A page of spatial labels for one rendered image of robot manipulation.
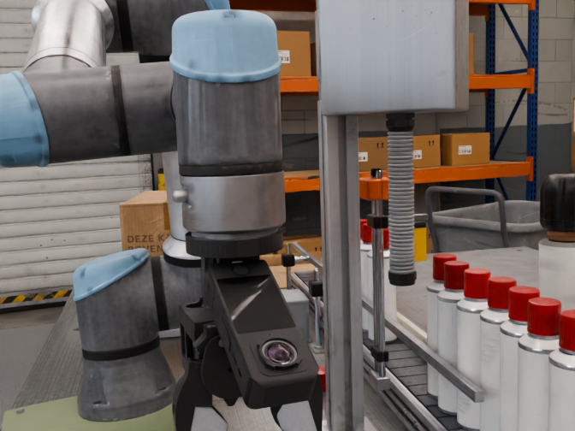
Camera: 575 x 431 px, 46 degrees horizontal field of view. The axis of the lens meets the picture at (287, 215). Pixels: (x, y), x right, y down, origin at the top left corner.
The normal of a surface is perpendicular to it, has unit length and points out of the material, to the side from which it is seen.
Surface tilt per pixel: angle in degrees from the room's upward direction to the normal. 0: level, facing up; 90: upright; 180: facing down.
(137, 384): 68
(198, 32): 88
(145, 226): 90
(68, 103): 77
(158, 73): 47
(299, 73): 91
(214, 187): 90
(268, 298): 29
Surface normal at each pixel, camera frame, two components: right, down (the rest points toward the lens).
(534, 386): -0.61, 0.12
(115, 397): -0.03, -0.22
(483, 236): -0.77, 0.17
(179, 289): 0.18, -0.09
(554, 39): 0.34, 0.11
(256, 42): 0.62, 0.04
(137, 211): 0.03, 0.13
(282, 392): 0.33, 0.58
